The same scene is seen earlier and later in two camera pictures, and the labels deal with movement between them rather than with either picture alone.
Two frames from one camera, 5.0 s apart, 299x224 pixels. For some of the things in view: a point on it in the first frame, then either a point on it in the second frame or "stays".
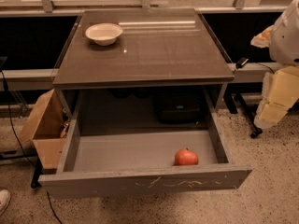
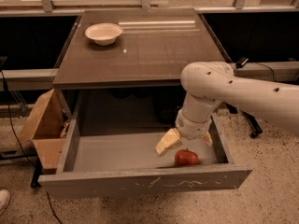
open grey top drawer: (130, 161) stays
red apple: (185, 157) stays
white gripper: (286, 37) → (192, 129)
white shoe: (5, 201) stays
